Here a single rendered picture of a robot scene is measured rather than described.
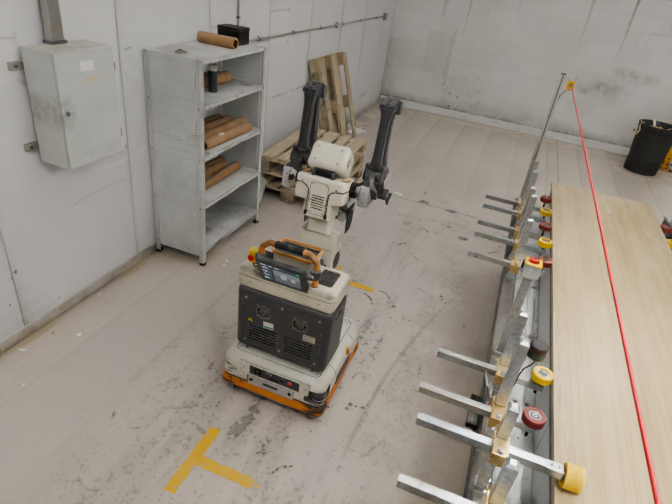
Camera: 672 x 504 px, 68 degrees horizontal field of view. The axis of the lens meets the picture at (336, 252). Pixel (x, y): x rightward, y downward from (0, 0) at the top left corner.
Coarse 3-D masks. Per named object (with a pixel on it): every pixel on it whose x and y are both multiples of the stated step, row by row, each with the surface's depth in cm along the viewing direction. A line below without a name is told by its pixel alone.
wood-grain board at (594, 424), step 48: (576, 192) 381; (576, 240) 308; (624, 240) 316; (576, 288) 258; (624, 288) 264; (576, 336) 222; (576, 384) 195; (624, 384) 199; (576, 432) 174; (624, 432) 177; (624, 480) 159
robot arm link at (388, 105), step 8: (384, 104) 253; (392, 104) 253; (384, 112) 254; (392, 112) 253; (384, 120) 255; (384, 128) 256; (384, 136) 258; (376, 144) 260; (384, 144) 260; (376, 152) 261; (376, 160) 262; (384, 168) 265; (376, 176) 264
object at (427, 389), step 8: (424, 384) 191; (424, 392) 190; (432, 392) 189; (440, 392) 188; (448, 392) 189; (448, 400) 188; (456, 400) 186; (464, 400) 186; (472, 400) 187; (464, 408) 186; (472, 408) 185; (480, 408) 184; (488, 408) 184; (488, 416) 184; (520, 424) 180
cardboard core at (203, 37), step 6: (198, 36) 364; (204, 36) 362; (210, 36) 361; (216, 36) 360; (222, 36) 359; (228, 36) 359; (204, 42) 366; (210, 42) 363; (216, 42) 361; (222, 42) 359; (228, 42) 358; (234, 42) 363; (234, 48) 361
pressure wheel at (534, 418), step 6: (528, 408) 180; (534, 408) 181; (522, 414) 180; (528, 414) 178; (534, 414) 178; (540, 414) 179; (522, 420) 179; (528, 420) 176; (534, 420) 176; (540, 420) 176; (546, 420) 177; (528, 426) 177; (534, 426) 176; (540, 426) 175; (528, 432) 182
